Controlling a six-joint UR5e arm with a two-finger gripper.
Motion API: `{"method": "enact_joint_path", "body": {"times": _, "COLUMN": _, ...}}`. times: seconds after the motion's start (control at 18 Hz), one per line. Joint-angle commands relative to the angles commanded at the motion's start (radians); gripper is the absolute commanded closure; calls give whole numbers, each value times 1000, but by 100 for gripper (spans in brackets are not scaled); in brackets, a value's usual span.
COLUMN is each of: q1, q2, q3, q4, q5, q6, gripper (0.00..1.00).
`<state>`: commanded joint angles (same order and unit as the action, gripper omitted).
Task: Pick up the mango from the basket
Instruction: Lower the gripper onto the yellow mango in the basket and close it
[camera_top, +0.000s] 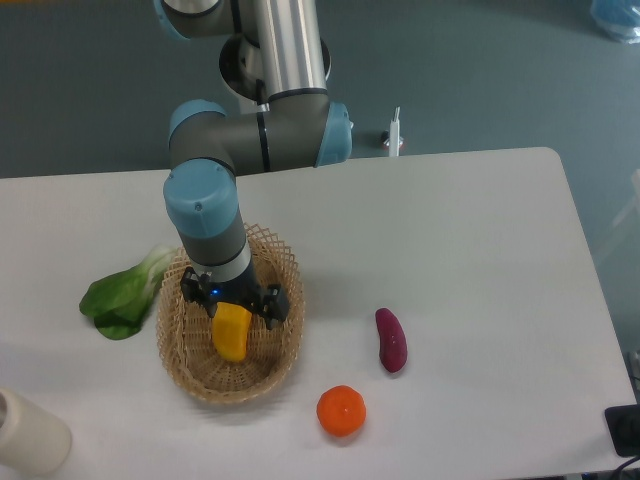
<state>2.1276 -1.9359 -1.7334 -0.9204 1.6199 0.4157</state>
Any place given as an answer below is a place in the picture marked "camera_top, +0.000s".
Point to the orange tangerine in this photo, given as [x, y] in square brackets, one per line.
[341, 411]

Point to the woven wicker basket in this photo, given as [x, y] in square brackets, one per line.
[184, 331]

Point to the yellow mango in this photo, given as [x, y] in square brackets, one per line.
[230, 327]

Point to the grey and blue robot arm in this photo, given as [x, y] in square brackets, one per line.
[275, 57]

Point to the green bok choy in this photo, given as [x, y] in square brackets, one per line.
[118, 304]

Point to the blue plastic bag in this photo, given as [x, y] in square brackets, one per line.
[618, 18]

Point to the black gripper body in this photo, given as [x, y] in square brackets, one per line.
[244, 290]

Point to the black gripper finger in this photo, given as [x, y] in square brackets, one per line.
[273, 306]
[198, 289]

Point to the cream cylindrical bottle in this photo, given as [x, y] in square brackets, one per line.
[33, 441]

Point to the purple sweet potato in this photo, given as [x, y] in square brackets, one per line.
[393, 349]

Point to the black device at table edge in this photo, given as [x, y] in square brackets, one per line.
[623, 425]

